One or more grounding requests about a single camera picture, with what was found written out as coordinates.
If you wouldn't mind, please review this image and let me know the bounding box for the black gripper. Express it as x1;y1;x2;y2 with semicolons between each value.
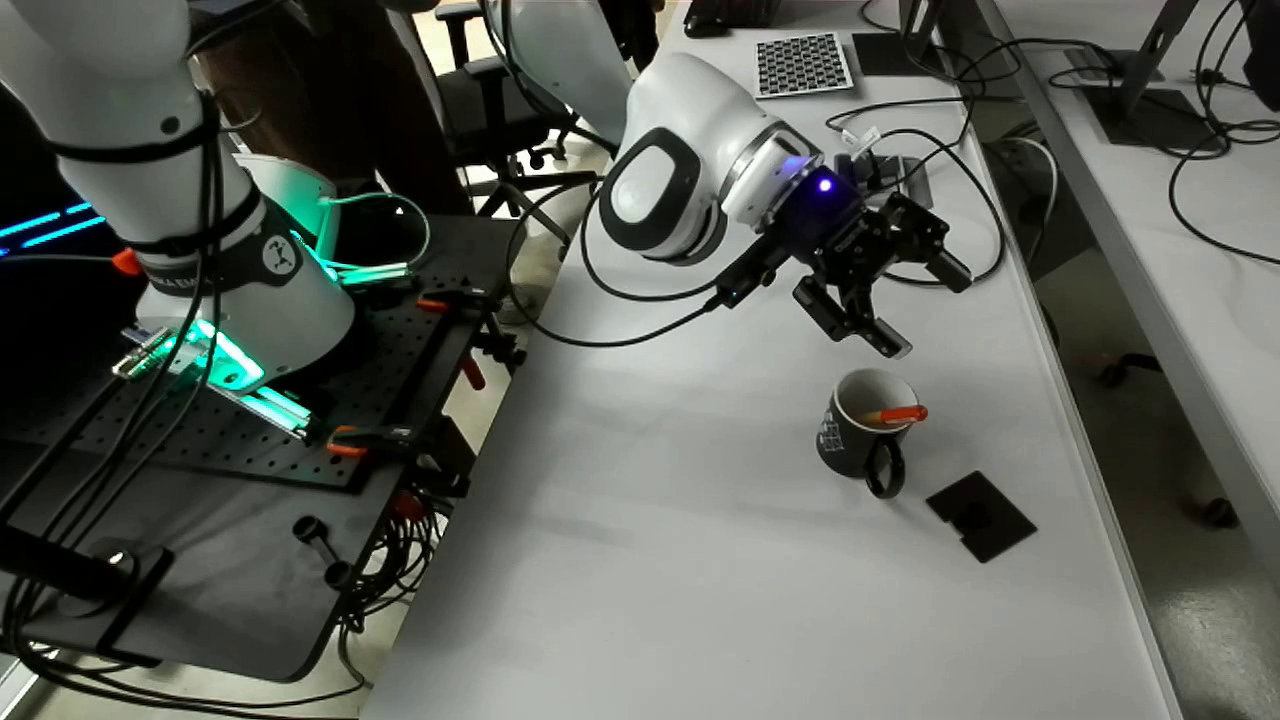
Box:
776;197;980;362

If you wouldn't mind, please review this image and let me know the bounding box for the black mug with white dots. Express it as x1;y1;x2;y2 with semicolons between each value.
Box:
814;362;933;503

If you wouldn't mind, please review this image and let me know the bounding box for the black flat pad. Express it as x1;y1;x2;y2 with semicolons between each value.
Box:
853;29;942;79

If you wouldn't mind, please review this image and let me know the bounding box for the dotted calibration board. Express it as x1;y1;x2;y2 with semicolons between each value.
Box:
748;29;860;102

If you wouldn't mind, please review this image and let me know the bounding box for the black square pad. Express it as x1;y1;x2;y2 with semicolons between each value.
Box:
923;468;1039;567

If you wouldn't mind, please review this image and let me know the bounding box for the black clamp with orange tip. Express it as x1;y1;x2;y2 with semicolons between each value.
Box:
321;418;471;500
447;317;532;396
408;278;496;319

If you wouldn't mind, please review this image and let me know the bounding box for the black office chair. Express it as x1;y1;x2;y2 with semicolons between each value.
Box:
432;0;632;225

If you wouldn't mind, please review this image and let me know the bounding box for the black perforated mounting board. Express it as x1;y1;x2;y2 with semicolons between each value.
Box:
0;206;529;686

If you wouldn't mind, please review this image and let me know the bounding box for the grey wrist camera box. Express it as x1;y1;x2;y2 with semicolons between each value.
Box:
837;138;936;206

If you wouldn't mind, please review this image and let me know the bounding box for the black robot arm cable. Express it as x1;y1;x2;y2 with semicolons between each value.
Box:
504;171;757;352

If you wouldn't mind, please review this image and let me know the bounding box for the black cable with plug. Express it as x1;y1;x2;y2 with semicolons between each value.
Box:
1166;0;1280;268

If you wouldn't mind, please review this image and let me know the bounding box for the white cable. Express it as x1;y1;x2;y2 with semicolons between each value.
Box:
312;189;440;291

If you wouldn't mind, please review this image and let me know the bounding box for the black cable bundle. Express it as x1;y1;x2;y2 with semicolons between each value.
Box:
285;503;454;636

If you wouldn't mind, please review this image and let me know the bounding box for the silver metal bracket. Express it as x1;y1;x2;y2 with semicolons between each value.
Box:
112;317;318;439

